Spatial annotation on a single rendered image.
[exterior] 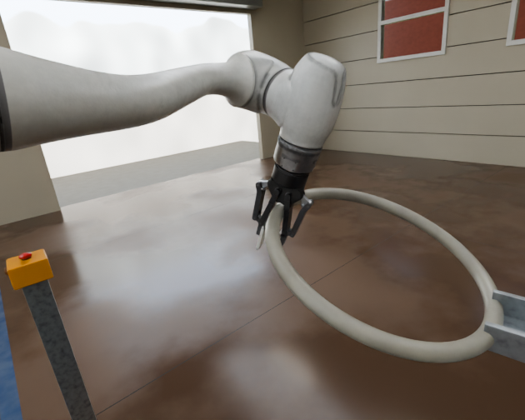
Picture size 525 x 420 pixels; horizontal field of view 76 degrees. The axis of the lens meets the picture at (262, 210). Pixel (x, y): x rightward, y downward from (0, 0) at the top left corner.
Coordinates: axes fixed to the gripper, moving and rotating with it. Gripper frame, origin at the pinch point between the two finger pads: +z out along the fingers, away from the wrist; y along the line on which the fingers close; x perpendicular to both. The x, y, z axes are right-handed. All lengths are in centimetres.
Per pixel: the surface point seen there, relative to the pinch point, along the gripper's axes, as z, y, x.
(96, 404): 162, -68, 5
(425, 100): 60, 64, 671
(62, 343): 80, -64, -11
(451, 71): 0, 80, 657
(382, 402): 112, 69, 59
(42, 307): 65, -71, -11
